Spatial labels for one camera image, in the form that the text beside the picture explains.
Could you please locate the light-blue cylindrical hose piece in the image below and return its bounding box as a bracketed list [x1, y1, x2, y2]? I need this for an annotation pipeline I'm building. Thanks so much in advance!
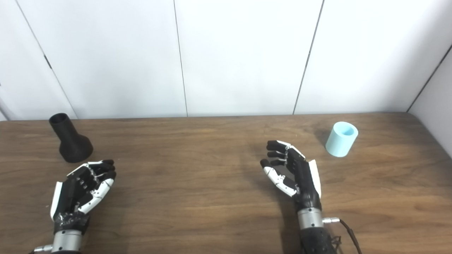
[325, 121, 359, 157]

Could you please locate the white and black right hand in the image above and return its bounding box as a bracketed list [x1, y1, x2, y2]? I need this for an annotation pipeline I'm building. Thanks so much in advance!
[260, 140, 322, 212]

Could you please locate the white and black left hand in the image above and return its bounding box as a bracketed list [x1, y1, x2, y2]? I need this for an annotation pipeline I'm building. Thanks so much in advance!
[50, 159, 117, 233]

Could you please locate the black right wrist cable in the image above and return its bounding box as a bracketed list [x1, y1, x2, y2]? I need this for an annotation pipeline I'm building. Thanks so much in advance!
[322, 217, 363, 254]

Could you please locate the black funnel-shaped nozzle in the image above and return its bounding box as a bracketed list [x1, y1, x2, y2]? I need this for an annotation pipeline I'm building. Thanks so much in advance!
[49, 113, 94, 163]

